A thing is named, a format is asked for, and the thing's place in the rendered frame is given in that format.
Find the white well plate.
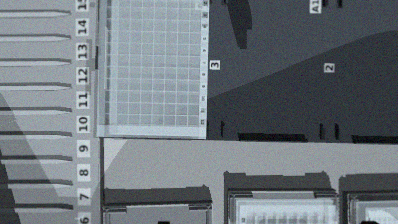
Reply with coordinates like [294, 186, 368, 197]
[236, 198, 336, 224]

